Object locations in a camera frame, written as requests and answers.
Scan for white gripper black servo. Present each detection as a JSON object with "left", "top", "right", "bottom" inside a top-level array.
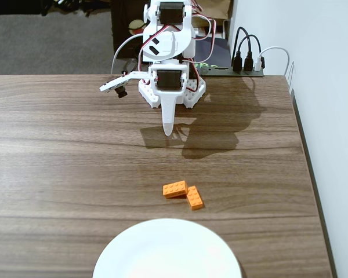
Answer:
[{"left": 148, "top": 63, "right": 190, "bottom": 137}]

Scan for orange lego block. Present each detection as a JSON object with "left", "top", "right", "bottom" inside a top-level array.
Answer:
[
  {"left": 162, "top": 180, "right": 190, "bottom": 200},
  {"left": 186, "top": 185, "right": 205, "bottom": 211}
]

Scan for white round plate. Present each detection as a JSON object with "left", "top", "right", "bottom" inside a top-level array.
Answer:
[{"left": 92, "top": 217, "right": 242, "bottom": 278}]

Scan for black usb hub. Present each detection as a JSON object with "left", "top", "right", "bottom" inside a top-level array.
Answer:
[{"left": 199, "top": 64, "right": 264, "bottom": 78}]

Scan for dark book green print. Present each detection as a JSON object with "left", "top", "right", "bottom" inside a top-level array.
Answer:
[{"left": 194, "top": 35, "right": 233, "bottom": 69}]

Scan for red white ball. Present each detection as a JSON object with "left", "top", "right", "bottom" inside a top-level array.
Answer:
[{"left": 128, "top": 19, "right": 147, "bottom": 37}]

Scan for black cabinet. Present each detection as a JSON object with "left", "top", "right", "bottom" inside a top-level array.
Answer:
[{"left": 110, "top": 0, "right": 151, "bottom": 60}]

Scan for brown paper bag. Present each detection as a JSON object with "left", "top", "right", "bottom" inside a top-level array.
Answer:
[{"left": 195, "top": 0, "right": 231, "bottom": 21}]

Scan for wrist camera on white mount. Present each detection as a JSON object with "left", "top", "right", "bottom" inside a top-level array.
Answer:
[{"left": 99, "top": 71, "right": 150, "bottom": 100}]

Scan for red black white servo wires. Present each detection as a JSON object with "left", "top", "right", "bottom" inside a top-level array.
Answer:
[
  {"left": 188, "top": 0, "right": 219, "bottom": 70},
  {"left": 137, "top": 25, "right": 164, "bottom": 74}
]

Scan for white camera cable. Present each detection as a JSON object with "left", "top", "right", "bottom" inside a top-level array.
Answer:
[{"left": 110, "top": 34, "right": 146, "bottom": 76}]

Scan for black usb cable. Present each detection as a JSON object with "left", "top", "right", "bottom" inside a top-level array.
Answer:
[
  {"left": 240, "top": 34, "right": 262, "bottom": 73},
  {"left": 231, "top": 26, "right": 252, "bottom": 73}
]

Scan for white usb cable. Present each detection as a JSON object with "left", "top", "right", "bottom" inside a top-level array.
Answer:
[{"left": 254, "top": 45, "right": 290, "bottom": 78}]

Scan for white wire bracket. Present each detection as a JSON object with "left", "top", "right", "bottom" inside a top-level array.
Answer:
[{"left": 287, "top": 60, "right": 296, "bottom": 92}]

